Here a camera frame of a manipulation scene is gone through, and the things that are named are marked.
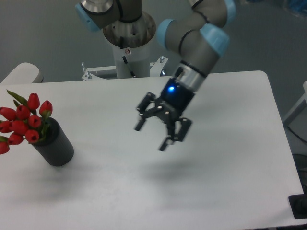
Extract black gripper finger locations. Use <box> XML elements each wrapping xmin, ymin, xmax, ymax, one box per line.
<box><xmin>159</xmin><ymin>117</ymin><xmax>192</xmax><ymax>151</ymax></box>
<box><xmin>134</xmin><ymin>92</ymin><xmax>156</xmax><ymax>131</ymax></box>

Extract white chair armrest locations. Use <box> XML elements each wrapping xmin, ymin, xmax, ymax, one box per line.
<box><xmin>0</xmin><ymin>62</ymin><xmax>44</xmax><ymax>85</ymax></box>

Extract blue items in clear container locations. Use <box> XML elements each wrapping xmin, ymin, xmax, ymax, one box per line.
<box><xmin>237</xmin><ymin>0</ymin><xmax>307</xmax><ymax>18</ymax></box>

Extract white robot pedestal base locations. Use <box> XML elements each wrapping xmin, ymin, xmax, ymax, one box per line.
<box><xmin>81</xmin><ymin>11</ymin><xmax>169</xmax><ymax>81</ymax></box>

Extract black ribbed cylindrical vase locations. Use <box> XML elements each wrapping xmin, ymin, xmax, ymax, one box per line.
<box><xmin>32</xmin><ymin>117</ymin><xmax>74</xmax><ymax>166</ymax></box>

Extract white furniture frame at right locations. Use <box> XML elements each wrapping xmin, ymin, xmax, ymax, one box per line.
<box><xmin>282</xmin><ymin>81</ymin><xmax>307</xmax><ymax>127</ymax></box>

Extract black device at table edge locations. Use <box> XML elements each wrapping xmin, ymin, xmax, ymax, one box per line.
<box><xmin>288</xmin><ymin>194</ymin><xmax>307</xmax><ymax>219</ymax></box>

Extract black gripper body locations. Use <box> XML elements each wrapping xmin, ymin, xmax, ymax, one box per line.
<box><xmin>153</xmin><ymin>77</ymin><xmax>195</xmax><ymax>132</ymax></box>

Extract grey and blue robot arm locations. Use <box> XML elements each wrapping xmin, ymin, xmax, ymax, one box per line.
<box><xmin>75</xmin><ymin>0</ymin><xmax>236</xmax><ymax>151</ymax></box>

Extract red tulip bouquet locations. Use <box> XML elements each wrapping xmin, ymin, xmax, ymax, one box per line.
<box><xmin>0</xmin><ymin>90</ymin><xmax>53</xmax><ymax>154</ymax></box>

